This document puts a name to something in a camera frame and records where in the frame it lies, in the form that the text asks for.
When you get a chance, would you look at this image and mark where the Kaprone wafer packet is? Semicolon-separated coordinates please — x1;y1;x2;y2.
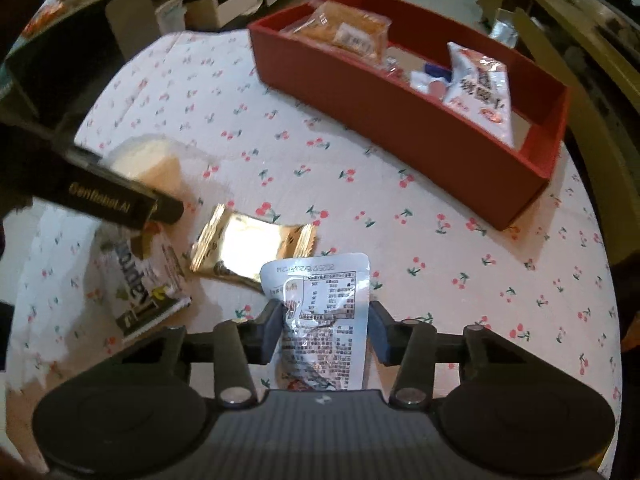
96;222;192;341

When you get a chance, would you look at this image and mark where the long side table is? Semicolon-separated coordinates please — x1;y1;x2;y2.
0;0;202;126

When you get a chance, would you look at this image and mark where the red cardboard box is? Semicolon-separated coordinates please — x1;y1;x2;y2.
248;0;570;231

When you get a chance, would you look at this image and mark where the sausage packet white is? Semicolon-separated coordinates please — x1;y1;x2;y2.
410;70;451;100

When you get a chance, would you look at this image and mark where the dark blue biscuit packet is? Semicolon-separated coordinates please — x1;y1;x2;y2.
424;63;452;82

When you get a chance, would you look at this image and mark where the gold foil snack packet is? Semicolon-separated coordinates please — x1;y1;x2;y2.
189;204;317;290

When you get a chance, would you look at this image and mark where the white red snack pouch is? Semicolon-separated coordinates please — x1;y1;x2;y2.
442;42;514;148

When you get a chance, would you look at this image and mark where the white storage box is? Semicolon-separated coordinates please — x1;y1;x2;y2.
184;0;262;32

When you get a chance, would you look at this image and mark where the clear packaged white bun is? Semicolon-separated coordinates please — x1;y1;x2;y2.
100;133;220;200

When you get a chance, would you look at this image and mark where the red pastry packet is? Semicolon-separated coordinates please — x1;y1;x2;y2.
280;1;392;66

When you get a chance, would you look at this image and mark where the cherry print tablecloth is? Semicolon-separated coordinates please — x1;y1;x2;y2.
1;32;623;469

